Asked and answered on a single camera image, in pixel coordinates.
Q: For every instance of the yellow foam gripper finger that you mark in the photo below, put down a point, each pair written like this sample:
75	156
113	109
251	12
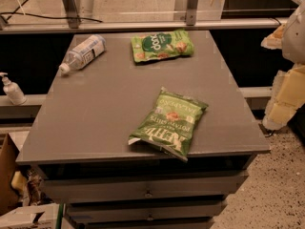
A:
274	40
288	95

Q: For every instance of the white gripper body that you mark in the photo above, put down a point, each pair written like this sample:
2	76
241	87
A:
294	38

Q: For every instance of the clear blue-label plastic bottle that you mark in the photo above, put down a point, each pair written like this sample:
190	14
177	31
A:
83	54

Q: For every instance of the white pump dispenser bottle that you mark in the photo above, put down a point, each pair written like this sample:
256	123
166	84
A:
12	90

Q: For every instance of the green round-logo snack bag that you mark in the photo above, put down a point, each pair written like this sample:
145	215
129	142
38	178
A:
161	45

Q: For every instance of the green Kettle jalapeno chips bag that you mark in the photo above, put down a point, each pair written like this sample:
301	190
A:
169	126

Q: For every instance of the grey drawer cabinet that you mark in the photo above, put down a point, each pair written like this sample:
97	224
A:
79	144

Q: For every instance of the white cardboard box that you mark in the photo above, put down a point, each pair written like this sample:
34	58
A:
33	217

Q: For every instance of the brown cardboard box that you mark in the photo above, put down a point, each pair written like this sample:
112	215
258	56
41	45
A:
8	196

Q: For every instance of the metal bracket right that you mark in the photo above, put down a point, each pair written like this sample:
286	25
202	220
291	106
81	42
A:
191	11

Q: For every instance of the metal bracket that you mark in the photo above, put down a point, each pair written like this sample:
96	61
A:
71	13
191	11

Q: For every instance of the metal bracket left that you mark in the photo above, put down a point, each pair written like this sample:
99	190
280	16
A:
71	13

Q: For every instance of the metal frame rail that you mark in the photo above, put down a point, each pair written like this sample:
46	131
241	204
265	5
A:
223	24

